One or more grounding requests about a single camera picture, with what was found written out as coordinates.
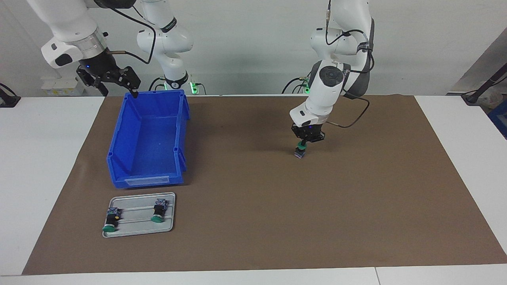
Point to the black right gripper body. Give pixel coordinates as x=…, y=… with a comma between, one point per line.
x=101, y=69

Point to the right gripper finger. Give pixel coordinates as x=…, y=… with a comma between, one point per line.
x=130, y=81
x=89, y=79

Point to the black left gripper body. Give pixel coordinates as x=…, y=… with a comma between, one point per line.
x=309, y=130

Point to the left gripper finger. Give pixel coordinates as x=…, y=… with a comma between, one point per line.
x=300, y=138
x=317, y=138

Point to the green push button switch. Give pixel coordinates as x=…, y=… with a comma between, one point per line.
x=159, y=210
x=300, y=153

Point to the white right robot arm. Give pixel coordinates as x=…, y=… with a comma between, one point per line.
x=67, y=27

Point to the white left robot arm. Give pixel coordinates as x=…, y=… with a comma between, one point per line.
x=324, y=91

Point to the green button with yellow dot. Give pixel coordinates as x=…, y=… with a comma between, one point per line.
x=111, y=219

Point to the white cardboard box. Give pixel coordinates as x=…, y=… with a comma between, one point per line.
x=59, y=85

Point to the green lit connector block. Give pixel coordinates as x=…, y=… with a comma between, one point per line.
x=194, y=87
x=308, y=85

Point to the blue plastic storage bin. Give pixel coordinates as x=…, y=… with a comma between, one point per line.
x=146, y=134

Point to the brown table mat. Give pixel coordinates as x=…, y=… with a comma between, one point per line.
x=277, y=221

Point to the grey metal tray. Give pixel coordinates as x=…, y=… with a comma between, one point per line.
x=138, y=228

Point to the black stand pole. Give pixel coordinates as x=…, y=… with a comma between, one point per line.
x=473, y=97

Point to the blue crate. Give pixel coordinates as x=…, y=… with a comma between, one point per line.
x=500, y=118

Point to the black clamp mount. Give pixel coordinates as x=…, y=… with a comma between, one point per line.
x=8, y=101

